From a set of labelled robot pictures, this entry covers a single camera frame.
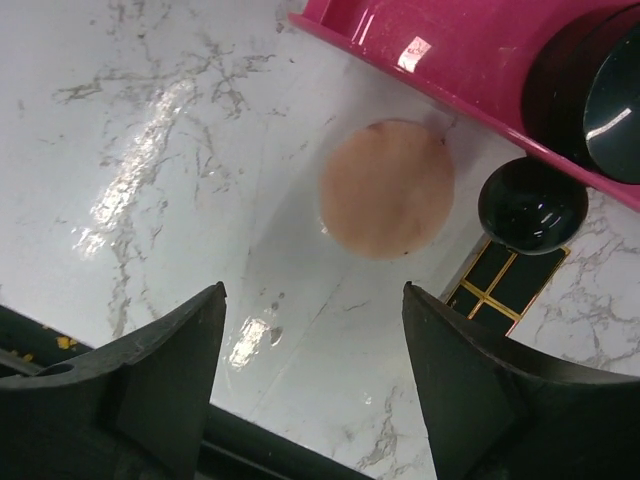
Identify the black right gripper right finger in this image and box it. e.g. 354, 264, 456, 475
402, 283, 639, 479

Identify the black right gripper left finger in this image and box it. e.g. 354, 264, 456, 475
1, 283, 226, 479

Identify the gold black lipstick case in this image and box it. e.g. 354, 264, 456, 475
444, 240, 570, 336

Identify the peach makeup sponge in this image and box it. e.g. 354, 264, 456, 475
319, 120, 455, 260

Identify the black round jar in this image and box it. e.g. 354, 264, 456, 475
521, 1, 639, 185

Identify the pink drawer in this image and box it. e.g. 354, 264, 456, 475
287, 0, 640, 257

